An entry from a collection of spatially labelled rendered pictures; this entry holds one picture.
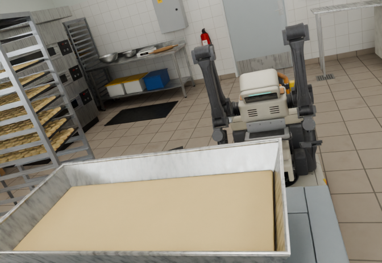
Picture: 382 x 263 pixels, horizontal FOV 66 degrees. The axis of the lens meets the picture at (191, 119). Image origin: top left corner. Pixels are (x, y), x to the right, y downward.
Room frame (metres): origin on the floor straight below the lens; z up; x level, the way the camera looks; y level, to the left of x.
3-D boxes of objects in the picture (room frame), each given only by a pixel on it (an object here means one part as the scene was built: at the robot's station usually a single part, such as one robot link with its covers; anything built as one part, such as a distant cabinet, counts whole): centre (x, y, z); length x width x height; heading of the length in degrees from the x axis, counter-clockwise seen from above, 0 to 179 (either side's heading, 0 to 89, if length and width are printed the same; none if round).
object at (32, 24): (2.20, 0.85, 0.97); 0.03 x 0.03 x 1.70; 83
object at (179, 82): (5.84, 0.70, 0.49); 1.90 x 0.72 x 0.98; 68
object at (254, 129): (1.53, -0.41, 0.77); 0.28 x 0.16 x 0.22; 70
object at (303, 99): (1.30, -0.55, 1.18); 0.11 x 0.06 x 0.43; 70
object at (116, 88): (6.04, 1.21, 0.36); 0.46 x 0.38 x 0.26; 157
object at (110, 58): (6.03, 1.22, 0.95); 0.39 x 0.39 x 0.14
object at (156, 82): (5.73, 0.42, 0.36); 0.46 x 0.38 x 0.26; 160
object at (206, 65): (1.45, -0.15, 1.18); 0.11 x 0.06 x 0.43; 70
